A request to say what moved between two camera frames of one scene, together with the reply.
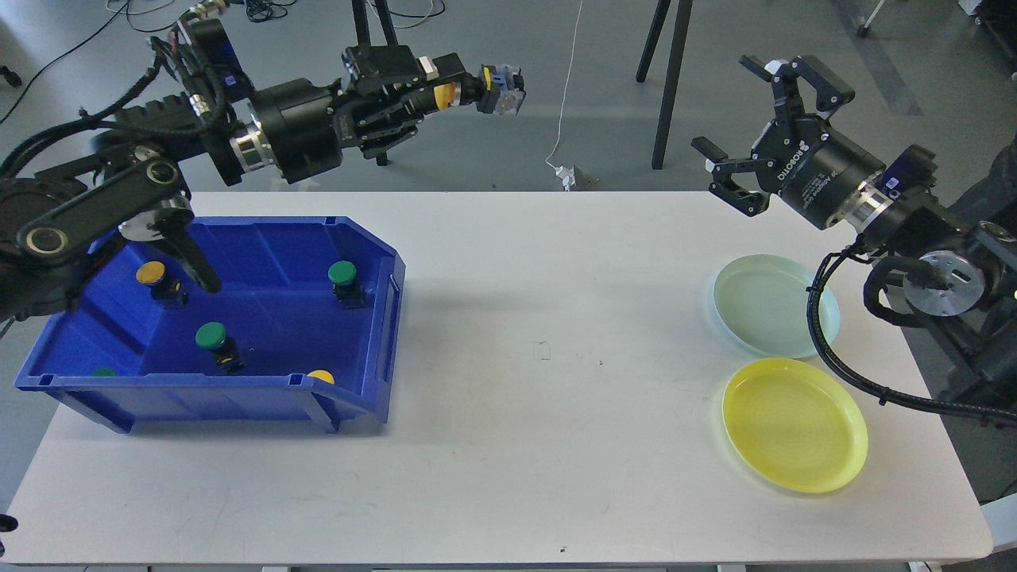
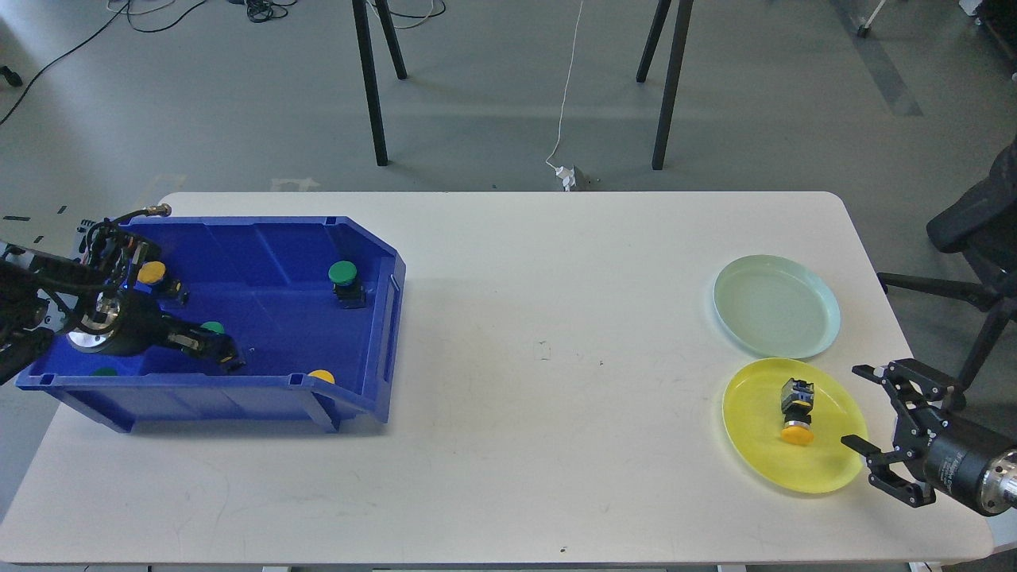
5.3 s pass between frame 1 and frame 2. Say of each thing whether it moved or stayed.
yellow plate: stayed
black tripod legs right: stayed
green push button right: stayed
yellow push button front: stayed
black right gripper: moved
